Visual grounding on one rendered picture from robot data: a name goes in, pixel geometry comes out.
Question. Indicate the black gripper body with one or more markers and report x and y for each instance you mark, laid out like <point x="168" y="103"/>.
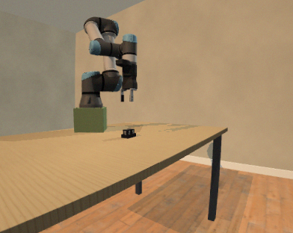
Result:
<point x="129" y="65"/>

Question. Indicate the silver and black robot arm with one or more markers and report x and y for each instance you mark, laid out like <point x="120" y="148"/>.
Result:
<point x="110" y="80"/>

